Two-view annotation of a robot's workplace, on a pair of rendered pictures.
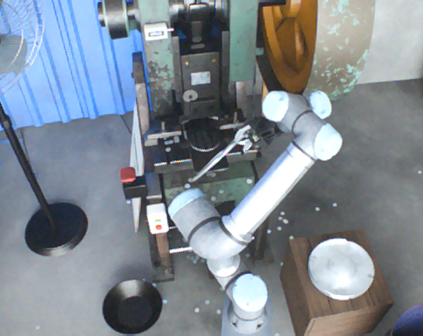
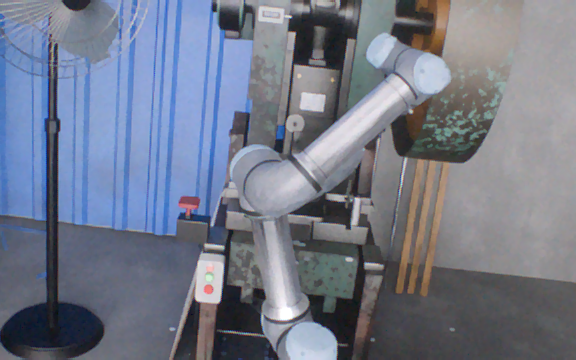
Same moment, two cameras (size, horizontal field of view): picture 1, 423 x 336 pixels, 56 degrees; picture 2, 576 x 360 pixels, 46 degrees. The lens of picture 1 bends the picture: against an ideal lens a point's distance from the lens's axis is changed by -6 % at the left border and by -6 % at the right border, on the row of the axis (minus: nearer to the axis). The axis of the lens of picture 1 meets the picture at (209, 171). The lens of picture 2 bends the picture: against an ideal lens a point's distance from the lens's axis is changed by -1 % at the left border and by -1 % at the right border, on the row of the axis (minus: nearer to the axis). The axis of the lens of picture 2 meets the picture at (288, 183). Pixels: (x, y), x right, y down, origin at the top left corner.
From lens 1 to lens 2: 0.86 m
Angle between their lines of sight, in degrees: 28
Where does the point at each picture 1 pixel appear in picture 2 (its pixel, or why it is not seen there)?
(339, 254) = not seen: outside the picture
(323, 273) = not seen: outside the picture
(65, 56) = (148, 131)
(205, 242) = (264, 175)
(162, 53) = (273, 49)
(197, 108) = (300, 142)
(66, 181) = (91, 288)
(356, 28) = (499, 17)
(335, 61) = (471, 57)
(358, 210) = not seen: outside the picture
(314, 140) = (415, 63)
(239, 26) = (368, 35)
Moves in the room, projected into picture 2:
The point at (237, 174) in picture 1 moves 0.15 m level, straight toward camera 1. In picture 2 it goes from (335, 251) to (324, 271)
